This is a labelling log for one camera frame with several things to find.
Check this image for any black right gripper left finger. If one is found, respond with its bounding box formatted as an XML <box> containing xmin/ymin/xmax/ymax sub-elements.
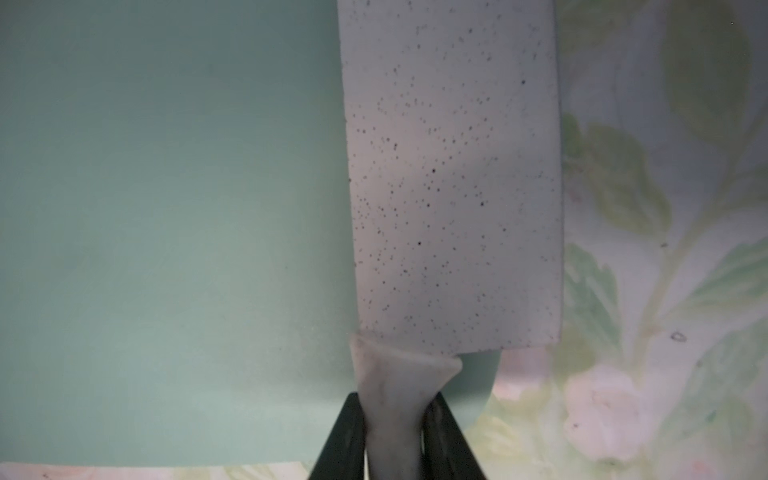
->
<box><xmin>308</xmin><ymin>392</ymin><xmax>366</xmax><ymax>480</ymax></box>

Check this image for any mint green cutting board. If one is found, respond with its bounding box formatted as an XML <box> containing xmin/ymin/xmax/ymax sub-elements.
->
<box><xmin>0</xmin><ymin>0</ymin><xmax>503</xmax><ymax>468</ymax></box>

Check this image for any white speckled cleaver knife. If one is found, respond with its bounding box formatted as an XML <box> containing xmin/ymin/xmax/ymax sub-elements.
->
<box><xmin>338</xmin><ymin>1</ymin><xmax>563</xmax><ymax>479</ymax></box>

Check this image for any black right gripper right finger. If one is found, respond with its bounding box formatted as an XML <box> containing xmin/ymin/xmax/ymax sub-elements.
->
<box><xmin>422</xmin><ymin>393</ymin><xmax>487</xmax><ymax>480</ymax></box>

